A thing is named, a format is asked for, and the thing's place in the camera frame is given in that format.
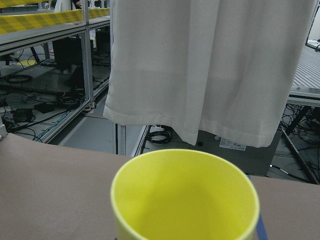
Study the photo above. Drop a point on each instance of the blue tape line lengthwise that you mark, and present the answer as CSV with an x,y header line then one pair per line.
x,y
261,232

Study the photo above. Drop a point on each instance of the yellow black barrier tape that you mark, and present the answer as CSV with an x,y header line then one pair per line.
x,y
21,22

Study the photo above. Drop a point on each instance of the aluminium shelf frame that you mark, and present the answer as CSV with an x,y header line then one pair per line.
x,y
51,75

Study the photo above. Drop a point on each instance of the yellow cup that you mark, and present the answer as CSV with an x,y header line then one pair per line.
x,y
180,194

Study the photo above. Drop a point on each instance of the white curtain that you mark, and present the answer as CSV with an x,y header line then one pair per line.
x,y
221,66

